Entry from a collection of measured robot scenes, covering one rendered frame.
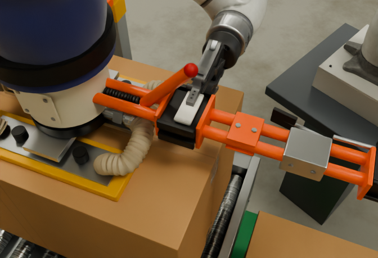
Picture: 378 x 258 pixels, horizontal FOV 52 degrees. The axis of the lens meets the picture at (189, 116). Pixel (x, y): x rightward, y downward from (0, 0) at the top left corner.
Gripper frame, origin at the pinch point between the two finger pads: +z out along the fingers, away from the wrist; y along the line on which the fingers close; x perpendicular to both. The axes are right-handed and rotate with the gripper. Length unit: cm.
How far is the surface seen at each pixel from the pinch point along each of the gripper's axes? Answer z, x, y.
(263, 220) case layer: -16, -19, 65
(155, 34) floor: -146, 83, 120
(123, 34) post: -50, 44, 33
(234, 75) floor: -128, 21, 120
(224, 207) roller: -16, -6, 64
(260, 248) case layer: -7, -20, 64
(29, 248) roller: 18, 46, 64
